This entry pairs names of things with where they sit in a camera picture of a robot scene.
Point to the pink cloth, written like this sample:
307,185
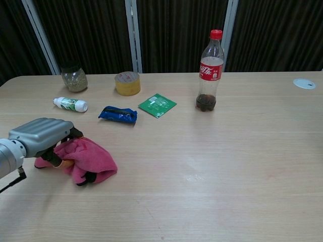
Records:
88,157

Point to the white green small bottle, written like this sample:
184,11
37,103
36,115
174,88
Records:
71,104

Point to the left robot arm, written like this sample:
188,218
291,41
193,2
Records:
10,158

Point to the glass jar with seeds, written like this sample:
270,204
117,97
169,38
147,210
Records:
74,80

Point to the yellow tape roll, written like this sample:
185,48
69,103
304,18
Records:
127,84

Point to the grey partition post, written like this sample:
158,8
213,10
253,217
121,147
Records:
229,27
134,35
41,35

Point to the cola bottle red cap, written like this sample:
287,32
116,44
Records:
211,71

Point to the blue snack packet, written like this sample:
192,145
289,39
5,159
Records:
118,115

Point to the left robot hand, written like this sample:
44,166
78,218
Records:
43,134

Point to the green sachet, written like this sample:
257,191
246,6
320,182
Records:
157,105

